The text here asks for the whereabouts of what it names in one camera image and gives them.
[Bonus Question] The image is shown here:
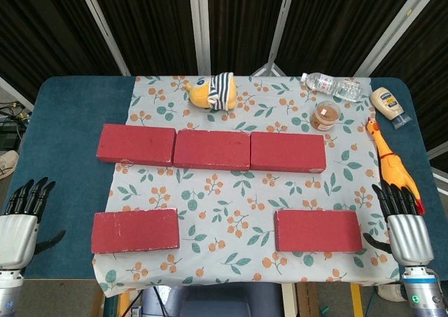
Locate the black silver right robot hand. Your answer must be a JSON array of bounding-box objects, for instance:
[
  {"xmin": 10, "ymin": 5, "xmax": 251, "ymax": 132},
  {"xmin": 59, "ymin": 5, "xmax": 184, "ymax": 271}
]
[{"xmin": 363, "ymin": 182, "xmax": 435, "ymax": 267}]

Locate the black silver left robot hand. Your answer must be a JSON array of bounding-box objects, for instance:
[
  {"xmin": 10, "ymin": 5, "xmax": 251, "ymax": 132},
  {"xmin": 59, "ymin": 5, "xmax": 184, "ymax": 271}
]
[{"xmin": 0, "ymin": 176, "xmax": 67, "ymax": 271}]

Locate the red foam brick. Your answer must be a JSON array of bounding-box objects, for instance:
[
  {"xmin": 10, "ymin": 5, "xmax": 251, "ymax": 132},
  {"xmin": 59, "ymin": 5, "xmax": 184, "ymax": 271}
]
[
  {"xmin": 173, "ymin": 129, "xmax": 252, "ymax": 172},
  {"xmin": 274, "ymin": 209, "xmax": 363, "ymax": 253}
]

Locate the red brick with chipped edges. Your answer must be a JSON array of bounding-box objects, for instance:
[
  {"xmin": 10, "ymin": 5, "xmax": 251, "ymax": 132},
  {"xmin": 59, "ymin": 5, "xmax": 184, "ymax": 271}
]
[{"xmin": 90, "ymin": 208, "xmax": 181, "ymax": 255}]

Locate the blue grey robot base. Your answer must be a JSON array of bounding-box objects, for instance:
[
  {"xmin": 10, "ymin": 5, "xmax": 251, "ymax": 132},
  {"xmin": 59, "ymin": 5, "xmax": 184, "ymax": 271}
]
[{"xmin": 139, "ymin": 283, "xmax": 283, "ymax": 317}]

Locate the white shoe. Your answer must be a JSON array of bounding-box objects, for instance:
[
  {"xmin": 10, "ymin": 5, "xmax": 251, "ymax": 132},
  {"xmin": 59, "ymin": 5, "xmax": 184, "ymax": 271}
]
[{"xmin": 377, "ymin": 283, "xmax": 407, "ymax": 302}]

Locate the beige shoe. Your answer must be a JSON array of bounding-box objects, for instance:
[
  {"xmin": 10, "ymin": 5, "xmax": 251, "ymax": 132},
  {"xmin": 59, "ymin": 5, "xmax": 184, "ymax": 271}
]
[{"xmin": 0, "ymin": 150, "xmax": 19, "ymax": 181}]

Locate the yellow rubber chicken toy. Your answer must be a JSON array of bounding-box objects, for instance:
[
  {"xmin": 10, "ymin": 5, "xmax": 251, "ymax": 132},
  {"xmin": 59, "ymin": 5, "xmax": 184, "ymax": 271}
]
[{"xmin": 365, "ymin": 117, "xmax": 427, "ymax": 216}]

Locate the beige mayonnaise squeeze bottle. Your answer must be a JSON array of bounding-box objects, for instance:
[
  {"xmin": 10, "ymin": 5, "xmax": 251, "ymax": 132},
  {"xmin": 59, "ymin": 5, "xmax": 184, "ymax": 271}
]
[{"xmin": 370, "ymin": 87, "xmax": 411, "ymax": 130}]

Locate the teal felt table cover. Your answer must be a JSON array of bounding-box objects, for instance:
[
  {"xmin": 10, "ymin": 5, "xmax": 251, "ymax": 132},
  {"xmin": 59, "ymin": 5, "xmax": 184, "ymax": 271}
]
[{"xmin": 0, "ymin": 76, "xmax": 444, "ymax": 281}]

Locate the clear jar with orange contents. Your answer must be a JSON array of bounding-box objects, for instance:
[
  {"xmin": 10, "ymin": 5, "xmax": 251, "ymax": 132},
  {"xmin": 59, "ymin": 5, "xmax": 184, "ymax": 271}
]
[{"xmin": 309, "ymin": 100, "xmax": 342, "ymax": 132}]

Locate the red brick with white scuff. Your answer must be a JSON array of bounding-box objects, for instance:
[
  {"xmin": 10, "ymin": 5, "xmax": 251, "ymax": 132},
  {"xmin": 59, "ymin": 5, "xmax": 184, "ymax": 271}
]
[{"xmin": 96, "ymin": 123, "xmax": 177, "ymax": 167}]

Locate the clear plastic water bottle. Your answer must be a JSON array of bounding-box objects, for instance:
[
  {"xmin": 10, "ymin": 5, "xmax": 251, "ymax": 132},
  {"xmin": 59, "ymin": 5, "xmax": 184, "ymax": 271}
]
[{"xmin": 300, "ymin": 72, "xmax": 363, "ymax": 103}]

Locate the floral fruit print tablecloth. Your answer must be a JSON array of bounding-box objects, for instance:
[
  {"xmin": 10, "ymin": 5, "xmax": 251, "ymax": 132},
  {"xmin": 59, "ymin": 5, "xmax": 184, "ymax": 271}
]
[{"xmin": 92, "ymin": 74, "xmax": 402, "ymax": 299}]

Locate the yellow plush toy striped cloth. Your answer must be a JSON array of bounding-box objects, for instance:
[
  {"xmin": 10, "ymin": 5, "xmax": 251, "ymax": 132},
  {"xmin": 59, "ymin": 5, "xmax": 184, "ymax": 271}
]
[{"xmin": 184, "ymin": 71, "xmax": 237, "ymax": 112}]

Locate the white frame pole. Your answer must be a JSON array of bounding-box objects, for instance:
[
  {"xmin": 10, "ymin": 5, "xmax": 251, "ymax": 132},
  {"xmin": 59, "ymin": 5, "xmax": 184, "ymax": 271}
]
[
  {"xmin": 188, "ymin": 0, "xmax": 215, "ymax": 77},
  {"xmin": 251, "ymin": 0, "xmax": 299, "ymax": 77},
  {"xmin": 76, "ymin": 0, "xmax": 131, "ymax": 76},
  {"xmin": 353, "ymin": 0, "xmax": 433, "ymax": 77}
]

